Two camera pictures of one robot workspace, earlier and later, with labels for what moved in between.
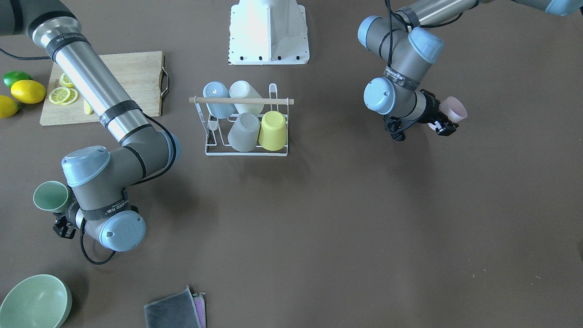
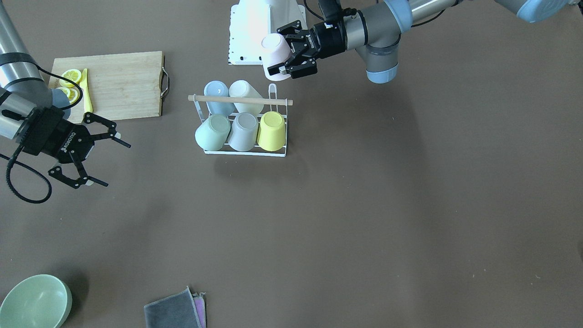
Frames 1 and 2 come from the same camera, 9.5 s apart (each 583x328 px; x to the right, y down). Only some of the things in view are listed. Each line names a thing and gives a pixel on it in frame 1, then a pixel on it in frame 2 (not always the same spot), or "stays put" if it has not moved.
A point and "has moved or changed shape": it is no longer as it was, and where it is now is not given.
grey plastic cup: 244,132 stays put
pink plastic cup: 453,109 has moved or changed shape
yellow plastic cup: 273,134 stays put
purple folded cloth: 199,303 stays put
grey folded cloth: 176,310 stays put
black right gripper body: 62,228 → 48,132
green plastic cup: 52,196 → 211,134
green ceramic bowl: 39,301 stays put
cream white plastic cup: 242,89 stays put
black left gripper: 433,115 → 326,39
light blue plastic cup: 217,89 stays put
